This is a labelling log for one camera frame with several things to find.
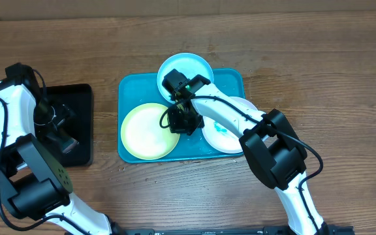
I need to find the pink plate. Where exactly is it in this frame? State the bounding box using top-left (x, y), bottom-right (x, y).
top-left (202, 101), bottom-right (242, 153)

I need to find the yellow plate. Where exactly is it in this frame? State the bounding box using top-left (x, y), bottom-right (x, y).
top-left (120, 103), bottom-right (180, 161)

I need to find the light blue plate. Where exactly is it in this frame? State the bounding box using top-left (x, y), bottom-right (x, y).
top-left (157, 53), bottom-right (214, 104)

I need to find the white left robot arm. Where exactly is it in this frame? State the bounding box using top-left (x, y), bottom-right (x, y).
top-left (0, 63), bottom-right (122, 234)

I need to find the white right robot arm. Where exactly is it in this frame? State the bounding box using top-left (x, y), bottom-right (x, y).
top-left (158, 69), bottom-right (327, 234)

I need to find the black plastic tray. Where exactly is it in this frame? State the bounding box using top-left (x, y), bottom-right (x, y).
top-left (36, 84), bottom-right (93, 167)

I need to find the teal plastic tray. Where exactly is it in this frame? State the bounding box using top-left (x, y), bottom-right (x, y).
top-left (117, 68), bottom-right (245, 164)

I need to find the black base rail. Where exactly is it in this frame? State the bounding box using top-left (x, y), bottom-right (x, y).
top-left (120, 225), bottom-right (355, 235)

